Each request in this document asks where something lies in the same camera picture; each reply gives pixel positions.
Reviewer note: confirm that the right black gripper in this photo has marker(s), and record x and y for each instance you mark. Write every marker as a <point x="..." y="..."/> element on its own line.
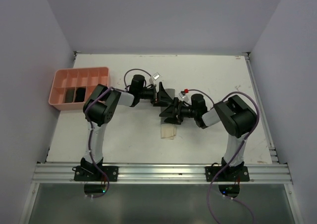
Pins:
<point x="170" y="111"/>

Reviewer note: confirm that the dark rolled cloth in tray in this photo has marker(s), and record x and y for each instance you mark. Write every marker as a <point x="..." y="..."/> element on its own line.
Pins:
<point x="69" y="95"/>

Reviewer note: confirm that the pink compartment tray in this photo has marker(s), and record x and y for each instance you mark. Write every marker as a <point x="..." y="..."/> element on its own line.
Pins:
<point x="64" y="79"/>

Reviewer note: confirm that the grey and cream underwear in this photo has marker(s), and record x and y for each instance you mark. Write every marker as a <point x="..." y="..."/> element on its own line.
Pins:
<point x="167" y="130"/>

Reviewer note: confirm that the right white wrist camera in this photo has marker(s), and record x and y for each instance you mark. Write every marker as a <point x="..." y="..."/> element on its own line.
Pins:
<point x="183" y="95"/>

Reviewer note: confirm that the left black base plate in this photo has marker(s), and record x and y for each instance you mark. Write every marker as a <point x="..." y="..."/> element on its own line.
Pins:
<point x="96" y="175"/>

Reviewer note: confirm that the black underwear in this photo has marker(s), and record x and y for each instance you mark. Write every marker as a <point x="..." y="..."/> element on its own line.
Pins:
<point x="80" y="95"/>

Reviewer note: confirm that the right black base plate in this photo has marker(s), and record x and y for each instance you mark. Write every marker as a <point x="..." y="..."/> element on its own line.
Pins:
<point x="230" y="174"/>

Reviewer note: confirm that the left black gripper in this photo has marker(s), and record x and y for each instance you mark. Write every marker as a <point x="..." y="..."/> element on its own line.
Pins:
<point x="162" y="97"/>

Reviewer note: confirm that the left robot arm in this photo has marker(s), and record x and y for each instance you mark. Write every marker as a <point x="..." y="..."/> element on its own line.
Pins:
<point x="101" y="105"/>

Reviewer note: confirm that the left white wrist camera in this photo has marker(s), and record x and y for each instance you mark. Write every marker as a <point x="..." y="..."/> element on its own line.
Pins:
<point x="153" y="78"/>

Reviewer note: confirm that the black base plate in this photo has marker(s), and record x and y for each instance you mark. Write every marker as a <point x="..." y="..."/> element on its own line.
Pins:
<point x="230" y="174"/>
<point x="96" y="175"/>

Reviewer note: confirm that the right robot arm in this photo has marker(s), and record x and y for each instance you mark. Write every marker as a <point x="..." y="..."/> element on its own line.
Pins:
<point x="236" y="116"/>

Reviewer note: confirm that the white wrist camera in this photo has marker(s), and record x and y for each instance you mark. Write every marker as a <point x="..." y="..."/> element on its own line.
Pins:
<point x="153" y="78"/>
<point x="183" y="95"/>

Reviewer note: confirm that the aluminium mounting rail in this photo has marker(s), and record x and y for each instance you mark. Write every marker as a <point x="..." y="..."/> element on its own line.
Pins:
<point x="162" y="174"/>

